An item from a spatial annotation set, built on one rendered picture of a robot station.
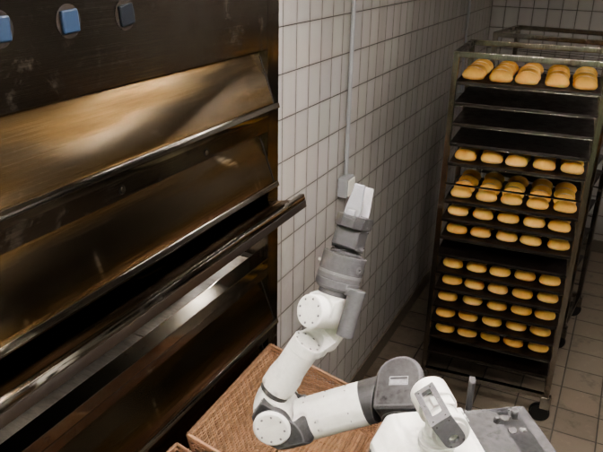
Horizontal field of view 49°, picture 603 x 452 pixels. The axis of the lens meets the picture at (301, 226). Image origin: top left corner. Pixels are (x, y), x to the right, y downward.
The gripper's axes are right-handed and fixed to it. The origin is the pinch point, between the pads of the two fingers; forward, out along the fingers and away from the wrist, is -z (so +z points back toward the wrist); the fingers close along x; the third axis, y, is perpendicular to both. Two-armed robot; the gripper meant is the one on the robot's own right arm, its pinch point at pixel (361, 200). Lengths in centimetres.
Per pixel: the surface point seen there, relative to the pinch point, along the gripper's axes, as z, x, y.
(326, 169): -8, -127, 46
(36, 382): 48, 26, 43
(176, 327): 49, -41, 51
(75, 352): 44, 17, 43
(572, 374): 62, -275, -81
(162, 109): -8, -17, 58
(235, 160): -1, -59, 55
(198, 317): 47, -51, 49
